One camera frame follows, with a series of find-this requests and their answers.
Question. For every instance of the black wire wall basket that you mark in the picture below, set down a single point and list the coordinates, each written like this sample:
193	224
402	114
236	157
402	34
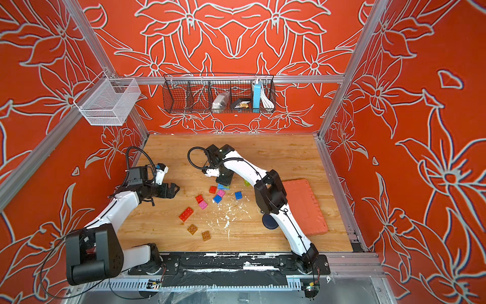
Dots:
219	93

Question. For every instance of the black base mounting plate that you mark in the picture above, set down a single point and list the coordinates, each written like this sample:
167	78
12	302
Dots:
235	271

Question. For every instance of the clear bag in basket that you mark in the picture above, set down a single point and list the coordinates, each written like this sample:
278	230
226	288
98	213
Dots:
220	102

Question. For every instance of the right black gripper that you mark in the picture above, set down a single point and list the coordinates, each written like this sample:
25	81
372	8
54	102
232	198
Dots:
225	182

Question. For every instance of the light blue long lego brick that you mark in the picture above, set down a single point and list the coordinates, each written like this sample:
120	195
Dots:
220	186

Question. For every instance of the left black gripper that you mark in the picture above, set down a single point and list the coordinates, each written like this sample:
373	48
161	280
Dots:
170	192

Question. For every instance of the black object in basket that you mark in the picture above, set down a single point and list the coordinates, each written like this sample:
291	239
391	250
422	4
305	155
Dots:
241	103

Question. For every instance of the brown lego plate left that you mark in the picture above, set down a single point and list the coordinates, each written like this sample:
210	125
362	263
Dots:
192	229

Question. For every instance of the dark blue round disc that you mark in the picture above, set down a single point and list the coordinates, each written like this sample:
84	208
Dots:
269	222

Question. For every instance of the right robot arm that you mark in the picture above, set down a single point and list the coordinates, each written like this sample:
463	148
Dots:
270	195

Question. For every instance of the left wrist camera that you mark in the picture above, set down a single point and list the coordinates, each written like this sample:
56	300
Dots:
161	171

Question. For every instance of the long red lego brick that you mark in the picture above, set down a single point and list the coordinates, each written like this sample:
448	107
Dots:
185	215

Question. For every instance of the clear plastic wall bin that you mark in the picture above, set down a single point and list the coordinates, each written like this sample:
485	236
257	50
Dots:
109	102

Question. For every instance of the brown lego plate right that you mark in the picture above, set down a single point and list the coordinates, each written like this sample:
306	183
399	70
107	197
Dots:
206	235

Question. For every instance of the pink lego brick lower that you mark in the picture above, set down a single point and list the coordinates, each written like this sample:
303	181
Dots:
203	205

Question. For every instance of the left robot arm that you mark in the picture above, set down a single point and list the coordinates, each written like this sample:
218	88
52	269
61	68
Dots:
94	252

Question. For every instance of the red lego brick lower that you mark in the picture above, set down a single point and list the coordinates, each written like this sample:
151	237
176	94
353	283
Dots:
199	198

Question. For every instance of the orange tool case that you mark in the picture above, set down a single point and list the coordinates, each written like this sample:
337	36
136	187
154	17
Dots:
305	207

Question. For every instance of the brown lego plate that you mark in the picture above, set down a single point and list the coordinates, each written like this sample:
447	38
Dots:
206	235
192	229

